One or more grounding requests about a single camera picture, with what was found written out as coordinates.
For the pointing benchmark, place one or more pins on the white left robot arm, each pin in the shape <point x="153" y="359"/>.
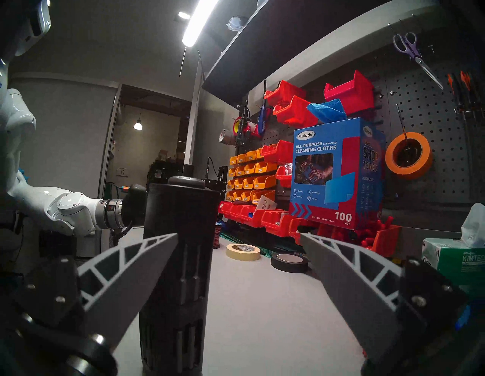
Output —
<point x="68" y="208"/>

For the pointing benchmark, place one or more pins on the grey duct tape roll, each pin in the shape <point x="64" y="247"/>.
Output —
<point x="225" y="137"/>

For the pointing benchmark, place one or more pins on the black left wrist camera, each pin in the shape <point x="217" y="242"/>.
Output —
<point x="137" y="191"/>

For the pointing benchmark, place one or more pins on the green cutting mat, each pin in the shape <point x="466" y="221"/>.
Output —
<point x="232" y="238"/>

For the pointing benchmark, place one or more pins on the beige masking tape roll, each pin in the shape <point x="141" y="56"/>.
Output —
<point x="242" y="257"/>

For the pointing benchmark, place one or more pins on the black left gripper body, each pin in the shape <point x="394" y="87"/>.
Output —
<point x="135" y="213"/>

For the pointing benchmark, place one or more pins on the fluorescent ceiling light tube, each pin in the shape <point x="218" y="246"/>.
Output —
<point x="199" y="21"/>

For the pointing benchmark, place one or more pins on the blue microfiber cloth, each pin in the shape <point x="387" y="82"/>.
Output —
<point x="327" y="112"/>

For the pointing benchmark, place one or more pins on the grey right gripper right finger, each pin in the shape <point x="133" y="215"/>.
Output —
<point x="352" y="299"/>

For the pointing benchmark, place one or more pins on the dark overhead shelf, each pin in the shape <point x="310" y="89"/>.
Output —
<point x="273" y="45"/>

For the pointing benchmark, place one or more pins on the blue cleaning cloths box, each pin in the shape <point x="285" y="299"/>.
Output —
<point x="322" y="178"/>

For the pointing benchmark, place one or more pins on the dark perforated pegboard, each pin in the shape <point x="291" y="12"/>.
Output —
<point x="447" y="159"/>

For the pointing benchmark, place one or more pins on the orange black screwdriver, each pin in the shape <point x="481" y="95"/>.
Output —
<point x="464" y="77"/>
<point x="451" y="81"/>

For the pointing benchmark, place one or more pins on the red plastic storage bin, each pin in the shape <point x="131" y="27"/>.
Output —
<point x="223" y="208"/>
<point x="254" y="220"/>
<point x="282" y="94"/>
<point x="295" y="229"/>
<point x="283" y="178"/>
<point x="352" y="94"/>
<point x="386" y="238"/>
<point x="242" y="216"/>
<point x="278" y="153"/>
<point x="232" y="212"/>
<point x="295" y="113"/>
<point x="274" y="225"/>

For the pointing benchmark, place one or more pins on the black tape roll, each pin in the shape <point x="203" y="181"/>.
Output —
<point x="290" y="268"/>

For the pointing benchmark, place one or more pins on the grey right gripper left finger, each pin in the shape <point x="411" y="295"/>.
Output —
<point x="125" y="288"/>

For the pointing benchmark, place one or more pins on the red yellow tape roll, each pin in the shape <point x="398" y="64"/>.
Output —
<point x="238" y="127"/>

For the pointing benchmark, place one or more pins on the green white tissue box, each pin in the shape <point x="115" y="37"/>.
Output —
<point x="454" y="261"/>

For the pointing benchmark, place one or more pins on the orange tape roll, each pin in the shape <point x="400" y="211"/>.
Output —
<point x="426" y="163"/>

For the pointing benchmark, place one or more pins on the white robot head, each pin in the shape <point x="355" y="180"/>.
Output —
<point x="36" y="26"/>

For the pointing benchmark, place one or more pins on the hanging pendant lamp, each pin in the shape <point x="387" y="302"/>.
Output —
<point x="138" y="125"/>

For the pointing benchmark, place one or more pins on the black cylindrical screwdriver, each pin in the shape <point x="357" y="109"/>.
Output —
<point x="178" y="212"/>

